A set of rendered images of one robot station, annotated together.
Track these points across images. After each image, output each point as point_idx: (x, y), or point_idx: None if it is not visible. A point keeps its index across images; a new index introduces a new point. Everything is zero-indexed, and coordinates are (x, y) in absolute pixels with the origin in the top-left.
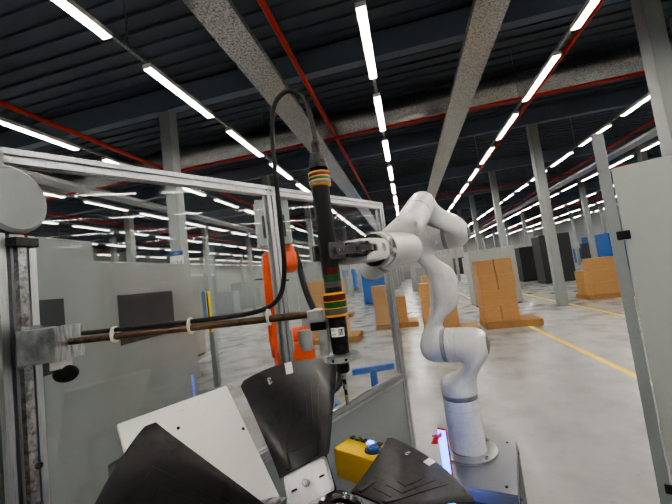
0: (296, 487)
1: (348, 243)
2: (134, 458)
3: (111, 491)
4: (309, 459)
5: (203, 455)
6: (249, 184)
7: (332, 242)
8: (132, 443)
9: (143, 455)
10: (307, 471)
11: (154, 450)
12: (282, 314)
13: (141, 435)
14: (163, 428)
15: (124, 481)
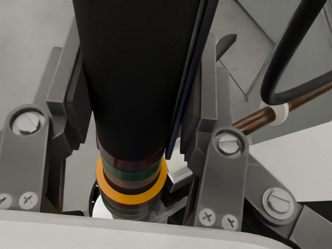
0: (178, 201)
1: (14, 114)
2: (224, 41)
3: (219, 41)
4: (175, 214)
5: (325, 191)
6: None
7: (71, 24)
8: (231, 34)
9: (222, 45)
10: (174, 211)
11: (220, 49)
12: (244, 119)
13: (232, 36)
14: (228, 47)
15: (218, 44)
